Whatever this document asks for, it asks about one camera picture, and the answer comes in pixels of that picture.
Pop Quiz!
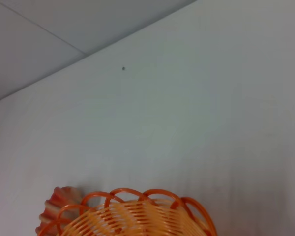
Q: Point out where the orange plastic woven basket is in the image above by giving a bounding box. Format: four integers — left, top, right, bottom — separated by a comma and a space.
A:
37, 187, 218, 236

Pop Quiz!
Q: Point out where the orange striped shrimp toy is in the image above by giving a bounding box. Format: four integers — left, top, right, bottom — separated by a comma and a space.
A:
39, 186, 87, 226

